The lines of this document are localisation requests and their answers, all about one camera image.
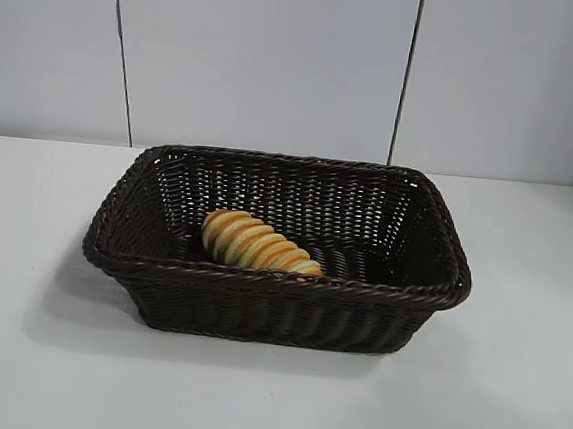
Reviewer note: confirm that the long striped bread roll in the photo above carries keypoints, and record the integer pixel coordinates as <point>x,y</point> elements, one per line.
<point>244,243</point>

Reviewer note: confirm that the dark brown wicker basket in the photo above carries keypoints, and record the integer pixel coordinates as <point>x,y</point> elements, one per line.
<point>259,302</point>

